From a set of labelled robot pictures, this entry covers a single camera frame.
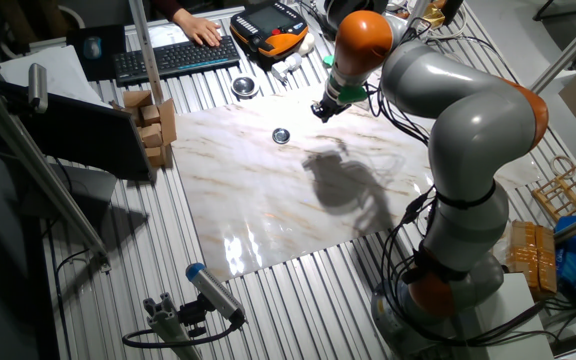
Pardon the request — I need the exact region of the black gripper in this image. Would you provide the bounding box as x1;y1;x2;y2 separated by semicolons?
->
310;89;351;124

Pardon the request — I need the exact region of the person's hand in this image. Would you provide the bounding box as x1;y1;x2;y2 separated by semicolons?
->
171;7;224;48

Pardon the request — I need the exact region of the white power adapter plug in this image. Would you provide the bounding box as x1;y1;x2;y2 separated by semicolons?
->
271;52;303;84

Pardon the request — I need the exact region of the white egg shaped object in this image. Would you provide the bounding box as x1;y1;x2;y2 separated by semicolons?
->
297;32;316;56

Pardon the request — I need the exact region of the orange black teach pendant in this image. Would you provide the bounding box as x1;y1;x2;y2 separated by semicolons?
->
229;1;310;59

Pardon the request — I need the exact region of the marble pattern sheet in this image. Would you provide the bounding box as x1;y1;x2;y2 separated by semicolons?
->
170;79;542;282

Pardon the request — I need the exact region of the gold crumpled foil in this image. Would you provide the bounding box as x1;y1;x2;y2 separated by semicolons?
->
421;3;448;30

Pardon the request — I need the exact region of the black keyboard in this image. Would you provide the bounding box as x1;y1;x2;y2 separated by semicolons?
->
113;34;242;88

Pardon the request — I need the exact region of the cardboard box with wooden blocks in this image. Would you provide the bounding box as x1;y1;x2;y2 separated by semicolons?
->
110;89;179;170

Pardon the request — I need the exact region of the white printed document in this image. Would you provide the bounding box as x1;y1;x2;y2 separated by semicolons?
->
145;22;225;50

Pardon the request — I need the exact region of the black mouse pad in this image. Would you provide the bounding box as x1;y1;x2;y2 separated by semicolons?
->
66;23;128;82

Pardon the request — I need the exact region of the computer mouse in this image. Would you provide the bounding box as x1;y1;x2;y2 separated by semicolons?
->
83;35;103;60

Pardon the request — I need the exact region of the black monitor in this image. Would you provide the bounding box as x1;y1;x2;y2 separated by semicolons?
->
0;78;155;182

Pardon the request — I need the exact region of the diagonal aluminium bar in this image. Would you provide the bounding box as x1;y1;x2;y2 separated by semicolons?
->
530;4;576;96

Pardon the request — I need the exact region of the tan cardboard box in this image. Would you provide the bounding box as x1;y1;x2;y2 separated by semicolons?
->
502;219;559;301

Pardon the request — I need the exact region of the small wooden rack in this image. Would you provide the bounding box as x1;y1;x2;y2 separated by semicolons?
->
531;154;576;222

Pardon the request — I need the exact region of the white paper stack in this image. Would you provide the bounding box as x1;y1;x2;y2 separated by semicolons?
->
0;44;112;109

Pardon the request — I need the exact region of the white box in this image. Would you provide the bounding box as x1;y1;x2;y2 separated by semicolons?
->
460;272;557;360

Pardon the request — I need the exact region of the green gripper mount adapter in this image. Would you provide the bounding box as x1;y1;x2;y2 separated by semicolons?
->
321;53;369;105

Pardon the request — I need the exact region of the short aluminium post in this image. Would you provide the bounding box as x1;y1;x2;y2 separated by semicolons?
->
406;0;432;26

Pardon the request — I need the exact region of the black cable bundle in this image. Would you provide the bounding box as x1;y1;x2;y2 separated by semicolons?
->
365;14;559;350

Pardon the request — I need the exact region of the tall aluminium post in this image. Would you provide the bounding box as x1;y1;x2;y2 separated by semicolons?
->
127;0;165;106

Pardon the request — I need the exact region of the silver camera with blue tip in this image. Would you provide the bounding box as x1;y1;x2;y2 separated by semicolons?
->
185;262;247;325

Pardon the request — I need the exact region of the aluminium extrusion camera stand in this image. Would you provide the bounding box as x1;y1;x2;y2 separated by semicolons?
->
142;292;204;360

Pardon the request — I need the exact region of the black camera cable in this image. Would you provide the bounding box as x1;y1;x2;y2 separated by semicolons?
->
121;319;245;350

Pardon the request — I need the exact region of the long aluminium frame bar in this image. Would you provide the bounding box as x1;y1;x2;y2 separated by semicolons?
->
0;69;113;274

